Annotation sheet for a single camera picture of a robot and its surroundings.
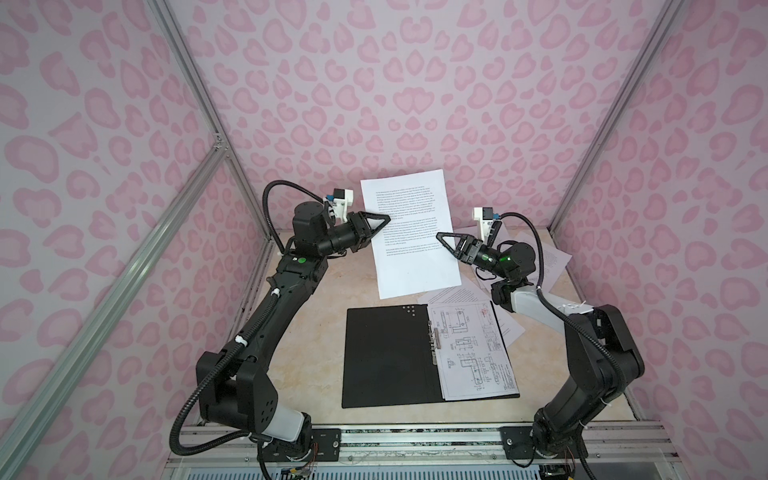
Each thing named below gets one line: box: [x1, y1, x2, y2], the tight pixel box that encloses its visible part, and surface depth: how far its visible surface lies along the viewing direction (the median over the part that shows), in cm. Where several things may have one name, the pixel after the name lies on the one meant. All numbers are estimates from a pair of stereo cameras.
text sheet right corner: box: [531, 243, 573, 292], surface depth 112 cm
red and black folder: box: [342, 301, 521, 409], surface depth 90 cm
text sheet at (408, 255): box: [360, 169, 462, 300], surface depth 75 cm
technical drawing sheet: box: [428, 301, 519, 401], surface depth 90 cm
